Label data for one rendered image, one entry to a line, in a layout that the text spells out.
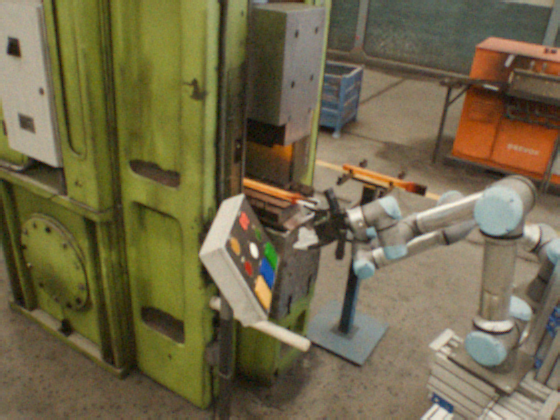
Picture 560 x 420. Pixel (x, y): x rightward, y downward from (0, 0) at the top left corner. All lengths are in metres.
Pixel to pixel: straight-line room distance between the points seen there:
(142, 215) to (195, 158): 0.49
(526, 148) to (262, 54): 3.99
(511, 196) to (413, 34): 8.42
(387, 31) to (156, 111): 8.16
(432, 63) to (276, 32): 7.96
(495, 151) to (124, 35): 4.28
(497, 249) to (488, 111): 4.04
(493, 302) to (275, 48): 1.07
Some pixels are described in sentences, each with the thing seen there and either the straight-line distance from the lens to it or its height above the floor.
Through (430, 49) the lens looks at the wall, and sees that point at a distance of 9.62.
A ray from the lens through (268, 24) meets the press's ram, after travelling 1.78.
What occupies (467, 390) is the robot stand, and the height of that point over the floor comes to 0.69.
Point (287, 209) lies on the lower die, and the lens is 2.08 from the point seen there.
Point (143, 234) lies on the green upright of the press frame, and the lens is 2.20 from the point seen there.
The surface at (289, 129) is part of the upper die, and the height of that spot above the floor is 1.33.
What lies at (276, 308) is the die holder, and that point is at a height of 0.54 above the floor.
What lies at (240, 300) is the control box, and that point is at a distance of 1.49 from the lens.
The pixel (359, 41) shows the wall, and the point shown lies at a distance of 9.99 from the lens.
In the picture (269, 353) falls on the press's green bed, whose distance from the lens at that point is 2.44.
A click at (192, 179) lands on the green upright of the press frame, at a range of 1.79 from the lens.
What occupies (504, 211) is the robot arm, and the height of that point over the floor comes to 1.41.
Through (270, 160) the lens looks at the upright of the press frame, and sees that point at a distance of 2.40.
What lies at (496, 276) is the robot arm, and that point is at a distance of 1.46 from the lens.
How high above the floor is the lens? 1.96
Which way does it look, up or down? 29 degrees down
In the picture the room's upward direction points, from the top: 4 degrees clockwise
